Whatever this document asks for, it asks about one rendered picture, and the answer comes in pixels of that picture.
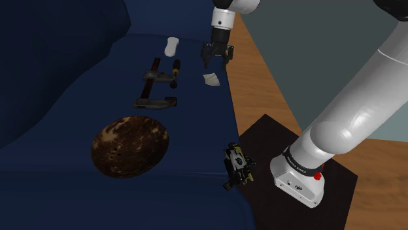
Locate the brown mottled round plate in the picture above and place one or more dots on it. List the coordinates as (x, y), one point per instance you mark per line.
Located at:
(130, 146)

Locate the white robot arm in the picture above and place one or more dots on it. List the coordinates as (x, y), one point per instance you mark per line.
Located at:
(357, 108)

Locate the black and yellow toy figure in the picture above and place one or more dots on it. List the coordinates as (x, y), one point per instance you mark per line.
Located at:
(237, 165)

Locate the dark blue sofa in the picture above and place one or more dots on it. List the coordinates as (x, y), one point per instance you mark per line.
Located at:
(63, 95)

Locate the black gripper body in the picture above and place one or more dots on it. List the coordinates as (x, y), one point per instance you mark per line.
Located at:
(220, 37)

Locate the grey bar clamp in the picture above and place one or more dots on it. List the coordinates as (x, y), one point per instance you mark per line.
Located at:
(156, 84)

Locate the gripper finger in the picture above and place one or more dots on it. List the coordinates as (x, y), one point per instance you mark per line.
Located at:
(228, 54)
(205, 54)

